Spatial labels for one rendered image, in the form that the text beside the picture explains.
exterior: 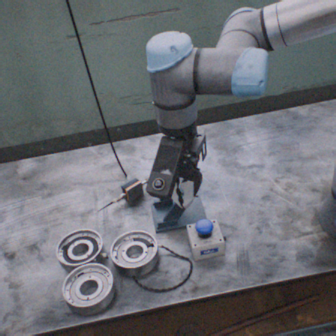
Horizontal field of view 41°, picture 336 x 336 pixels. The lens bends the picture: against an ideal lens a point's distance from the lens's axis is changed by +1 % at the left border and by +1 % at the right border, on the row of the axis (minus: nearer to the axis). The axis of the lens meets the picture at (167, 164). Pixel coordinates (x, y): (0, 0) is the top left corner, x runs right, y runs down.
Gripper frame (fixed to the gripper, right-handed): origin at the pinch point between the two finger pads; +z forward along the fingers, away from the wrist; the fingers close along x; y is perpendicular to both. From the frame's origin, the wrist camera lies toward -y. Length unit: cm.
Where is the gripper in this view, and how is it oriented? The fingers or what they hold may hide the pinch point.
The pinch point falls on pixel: (182, 205)
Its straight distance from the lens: 93.3
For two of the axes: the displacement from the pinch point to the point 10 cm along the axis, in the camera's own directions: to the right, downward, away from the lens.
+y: 3.6, -6.2, 6.9
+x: -9.3, -1.5, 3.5
